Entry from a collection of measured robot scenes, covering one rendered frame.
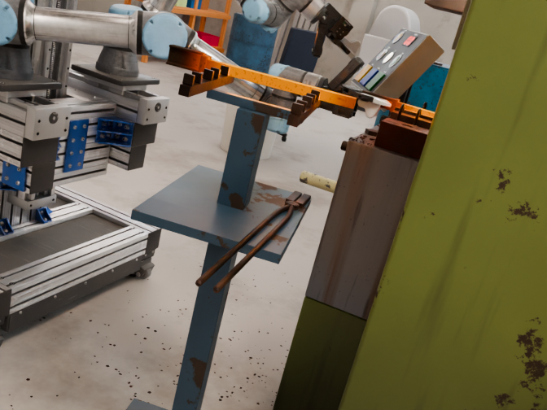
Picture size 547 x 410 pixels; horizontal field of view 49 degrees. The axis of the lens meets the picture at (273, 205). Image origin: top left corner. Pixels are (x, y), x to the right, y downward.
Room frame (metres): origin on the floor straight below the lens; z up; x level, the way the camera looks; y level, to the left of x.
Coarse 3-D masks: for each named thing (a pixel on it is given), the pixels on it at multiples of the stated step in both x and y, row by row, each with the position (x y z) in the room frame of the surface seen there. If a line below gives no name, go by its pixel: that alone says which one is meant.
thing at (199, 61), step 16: (176, 48) 1.39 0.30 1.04; (176, 64) 1.38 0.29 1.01; (192, 64) 1.39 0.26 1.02; (208, 64) 1.37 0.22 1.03; (224, 64) 1.37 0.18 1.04; (256, 80) 1.36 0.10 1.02; (272, 80) 1.36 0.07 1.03; (288, 80) 1.38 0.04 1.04; (320, 96) 1.35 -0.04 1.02; (336, 96) 1.34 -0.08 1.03
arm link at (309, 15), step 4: (316, 0) 2.08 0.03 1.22; (320, 0) 2.10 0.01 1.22; (312, 4) 2.07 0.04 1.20; (316, 4) 2.08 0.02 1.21; (320, 4) 2.09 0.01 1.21; (308, 8) 2.07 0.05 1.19; (312, 8) 2.07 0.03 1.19; (316, 8) 2.07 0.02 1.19; (320, 8) 2.08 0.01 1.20; (300, 12) 2.12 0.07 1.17; (304, 12) 2.08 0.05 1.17; (308, 12) 2.08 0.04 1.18; (312, 12) 2.07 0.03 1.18; (316, 12) 2.07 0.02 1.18; (304, 16) 2.10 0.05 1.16; (308, 16) 2.09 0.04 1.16; (312, 16) 2.08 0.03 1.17; (316, 16) 2.08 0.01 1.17; (308, 20) 2.11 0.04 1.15
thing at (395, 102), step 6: (366, 90) 1.72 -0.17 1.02; (378, 96) 1.69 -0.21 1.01; (384, 96) 1.70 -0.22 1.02; (390, 102) 1.68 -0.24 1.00; (396, 102) 1.66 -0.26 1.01; (402, 102) 1.69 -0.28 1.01; (390, 108) 1.67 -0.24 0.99; (408, 108) 1.66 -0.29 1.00; (414, 108) 1.66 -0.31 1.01; (426, 114) 1.65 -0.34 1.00; (432, 114) 1.64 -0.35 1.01
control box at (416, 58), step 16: (400, 32) 2.40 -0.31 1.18; (416, 32) 2.24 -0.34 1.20; (384, 48) 2.40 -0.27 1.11; (400, 48) 2.23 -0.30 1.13; (416, 48) 2.09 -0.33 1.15; (432, 48) 2.10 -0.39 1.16; (384, 64) 2.23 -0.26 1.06; (400, 64) 2.09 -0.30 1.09; (416, 64) 2.10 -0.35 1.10; (352, 80) 2.40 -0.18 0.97; (384, 80) 2.09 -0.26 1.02; (400, 80) 2.09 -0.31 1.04; (416, 80) 2.10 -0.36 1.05
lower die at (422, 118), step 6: (396, 108) 1.66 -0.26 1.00; (396, 114) 1.61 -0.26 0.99; (402, 114) 1.61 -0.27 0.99; (408, 114) 1.64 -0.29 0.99; (414, 114) 1.64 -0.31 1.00; (402, 120) 1.60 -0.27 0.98; (408, 120) 1.60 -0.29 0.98; (420, 120) 1.59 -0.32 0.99; (426, 120) 1.60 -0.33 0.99; (420, 126) 1.59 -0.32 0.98; (426, 126) 1.58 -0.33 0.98
